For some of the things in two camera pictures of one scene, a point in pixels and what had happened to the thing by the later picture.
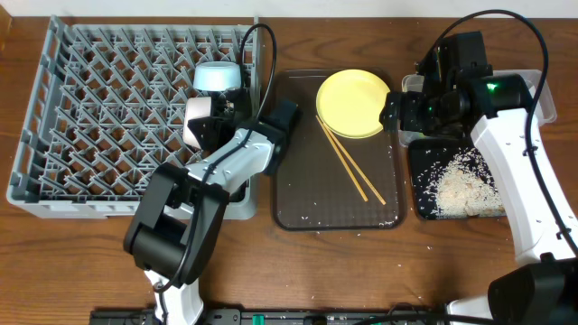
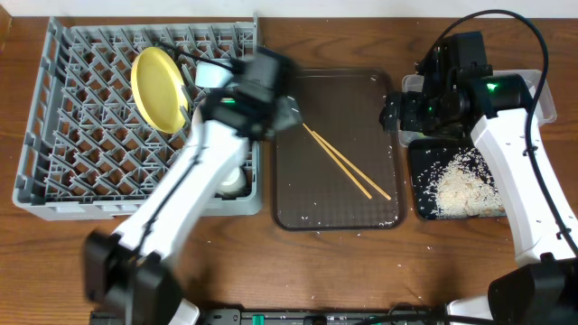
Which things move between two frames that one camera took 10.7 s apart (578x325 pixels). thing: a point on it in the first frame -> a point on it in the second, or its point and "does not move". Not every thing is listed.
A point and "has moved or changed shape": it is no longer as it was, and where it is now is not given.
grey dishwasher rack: x=103 y=108 does not move
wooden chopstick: x=353 y=162 has moved or changed shape
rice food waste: x=459 y=181 does not move
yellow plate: x=349 y=102 -> x=160 y=89
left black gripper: x=236 y=99 -> x=280 y=106
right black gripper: x=412 y=102 does not move
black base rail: x=228 y=316 does not move
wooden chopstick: x=352 y=176 has moved or changed shape
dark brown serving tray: x=313 y=190 does not move
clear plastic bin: x=530 y=80 does not move
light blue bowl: x=217 y=76 does not move
